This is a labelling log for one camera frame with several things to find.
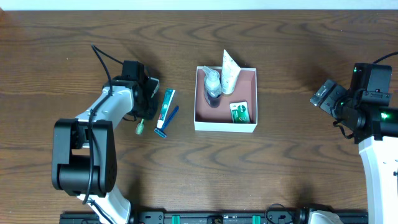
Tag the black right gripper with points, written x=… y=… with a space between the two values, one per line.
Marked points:
x=328 y=98

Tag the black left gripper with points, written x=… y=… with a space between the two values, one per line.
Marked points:
x=148 y=101

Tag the green white toothbrush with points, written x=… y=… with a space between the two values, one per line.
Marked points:
x=140 y=127

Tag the clear pump bottle dark liquid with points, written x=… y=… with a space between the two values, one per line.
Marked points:
x=212 y=87

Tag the white lotion tube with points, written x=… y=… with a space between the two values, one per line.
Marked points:
x=229 y=74

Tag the green soap packet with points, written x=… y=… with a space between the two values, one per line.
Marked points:
x=239 y=112

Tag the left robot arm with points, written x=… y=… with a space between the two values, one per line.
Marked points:
x=84 y=163

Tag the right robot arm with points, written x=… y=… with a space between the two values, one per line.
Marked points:
x=374 y=129

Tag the teal white toothpaste tube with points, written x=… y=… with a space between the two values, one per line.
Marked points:
x=169 y=94

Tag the blue disposable razor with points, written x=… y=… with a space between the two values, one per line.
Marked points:
x=160 y=131

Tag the white box with pink interior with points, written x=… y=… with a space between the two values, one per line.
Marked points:
x=207 y=118

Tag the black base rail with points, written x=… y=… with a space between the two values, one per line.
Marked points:
x=281 y=216

